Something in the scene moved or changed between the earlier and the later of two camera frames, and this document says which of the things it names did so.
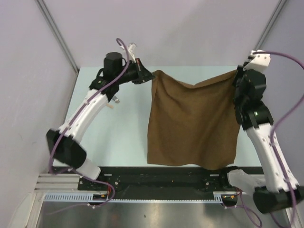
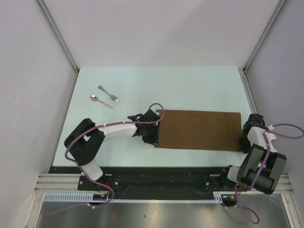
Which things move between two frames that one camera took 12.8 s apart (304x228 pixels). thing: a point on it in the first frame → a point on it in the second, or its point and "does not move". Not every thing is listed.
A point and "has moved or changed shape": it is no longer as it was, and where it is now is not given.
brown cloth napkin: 195,125 has moved or changed shape
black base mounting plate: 160,180 does not move
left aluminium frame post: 57,32 does not move
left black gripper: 142,75 → 154,139
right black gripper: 240,72 → 245,148
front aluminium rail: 59,183 does not move
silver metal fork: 116,99 does not move
